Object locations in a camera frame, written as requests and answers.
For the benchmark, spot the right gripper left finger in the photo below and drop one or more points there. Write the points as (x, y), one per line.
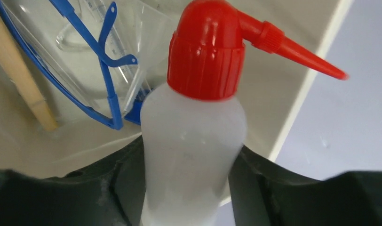
(109, 192)

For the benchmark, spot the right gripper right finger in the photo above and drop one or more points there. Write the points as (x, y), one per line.
(266, 194)

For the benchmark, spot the white squeeze bottle red cap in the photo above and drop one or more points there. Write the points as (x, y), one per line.
(193, 126)

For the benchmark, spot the beige plastic bin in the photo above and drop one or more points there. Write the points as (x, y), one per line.
(271, 91)

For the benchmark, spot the blue safety glasses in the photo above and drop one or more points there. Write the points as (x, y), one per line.
(79, 46)

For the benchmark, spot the wooden clothespin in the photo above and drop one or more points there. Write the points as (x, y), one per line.
(16, 69)

